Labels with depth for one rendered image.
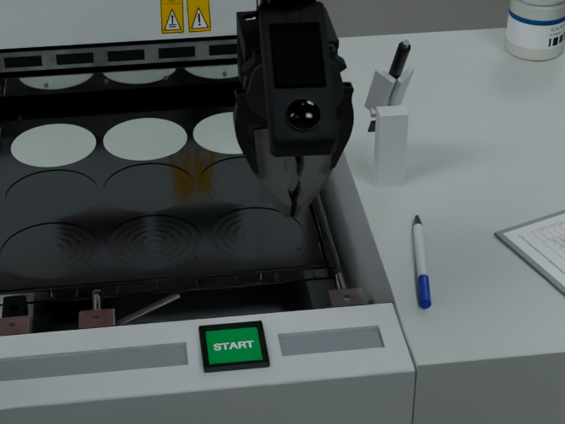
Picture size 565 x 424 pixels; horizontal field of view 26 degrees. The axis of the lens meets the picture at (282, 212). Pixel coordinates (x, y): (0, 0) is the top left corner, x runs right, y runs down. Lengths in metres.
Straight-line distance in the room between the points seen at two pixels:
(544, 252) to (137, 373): 0.40
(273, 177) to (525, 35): 0.64
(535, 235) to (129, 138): 0.53
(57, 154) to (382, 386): 0.57
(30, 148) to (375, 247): 0.49
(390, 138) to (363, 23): 2.65
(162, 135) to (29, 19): 0.21
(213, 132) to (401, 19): 2.46
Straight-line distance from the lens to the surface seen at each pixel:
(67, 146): 1.47
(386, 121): 1.22
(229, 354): 1.05
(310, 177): 0.95
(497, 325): 1.09
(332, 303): 1.19
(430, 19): 3.91
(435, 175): 1.29
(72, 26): 1.53
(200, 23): 1.53
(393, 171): 1.25
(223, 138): 1.47
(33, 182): 1.42
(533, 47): 1.52
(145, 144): 1.47
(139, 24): 1.53
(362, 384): 1.04
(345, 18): 3.90
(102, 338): 1.08
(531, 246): 1.19
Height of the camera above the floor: 1.65
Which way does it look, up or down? 34 degrees down
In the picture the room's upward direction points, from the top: straight up
